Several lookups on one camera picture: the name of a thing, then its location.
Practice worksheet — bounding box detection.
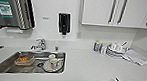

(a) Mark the small chrome sink knob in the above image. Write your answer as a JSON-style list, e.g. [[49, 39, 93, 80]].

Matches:
[[54, 44, 60, 52]]

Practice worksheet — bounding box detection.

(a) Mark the black soap dispenser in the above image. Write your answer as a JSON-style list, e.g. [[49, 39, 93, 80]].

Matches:
[[56, 11, 72, 37]]

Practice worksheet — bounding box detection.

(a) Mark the blue dish soap bottle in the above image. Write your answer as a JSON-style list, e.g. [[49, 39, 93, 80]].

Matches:
[[92, 39, 101, 52]]

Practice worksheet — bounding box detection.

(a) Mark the white mug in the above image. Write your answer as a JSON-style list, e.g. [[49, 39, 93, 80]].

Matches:
[[46, 53, 65, 71]]

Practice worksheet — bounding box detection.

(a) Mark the small white bottle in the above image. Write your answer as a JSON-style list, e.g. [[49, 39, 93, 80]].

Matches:
[[99, 42, 107, 56]]

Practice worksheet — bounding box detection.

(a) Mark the chrome faucet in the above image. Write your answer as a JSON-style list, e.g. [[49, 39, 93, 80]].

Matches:
[[30, 37, 48, 53]]

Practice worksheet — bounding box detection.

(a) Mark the white plate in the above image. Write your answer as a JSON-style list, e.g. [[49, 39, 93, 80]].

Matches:
[[41, 59, 66, 75]]

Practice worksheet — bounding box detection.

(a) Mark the stack of plates and cutlery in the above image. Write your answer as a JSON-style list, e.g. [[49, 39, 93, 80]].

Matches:
[[104, 40, 131, 60]]

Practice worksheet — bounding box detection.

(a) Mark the orange food container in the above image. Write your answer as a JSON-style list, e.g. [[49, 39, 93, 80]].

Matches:
[[14, 52, 36, 68]]

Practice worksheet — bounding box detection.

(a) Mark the steel paper towel dispenser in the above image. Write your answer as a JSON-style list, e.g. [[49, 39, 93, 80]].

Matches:
[[0, 0, 38, 33]]

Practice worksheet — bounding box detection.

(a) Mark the stainless steel sink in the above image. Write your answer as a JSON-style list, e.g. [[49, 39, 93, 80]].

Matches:
[[0, 46, 68, 79]]

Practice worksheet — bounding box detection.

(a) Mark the white wall outlet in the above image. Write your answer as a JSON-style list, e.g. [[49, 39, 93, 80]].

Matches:
[[76, 31, 82, 39]]

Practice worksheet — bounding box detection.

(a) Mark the small wall label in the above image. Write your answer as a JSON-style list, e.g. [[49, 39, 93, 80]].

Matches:
[[42, 16, 51, 21]]

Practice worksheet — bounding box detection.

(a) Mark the white wall cabinet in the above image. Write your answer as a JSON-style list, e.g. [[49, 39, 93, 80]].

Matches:
[[80, 0, 147, 31]]

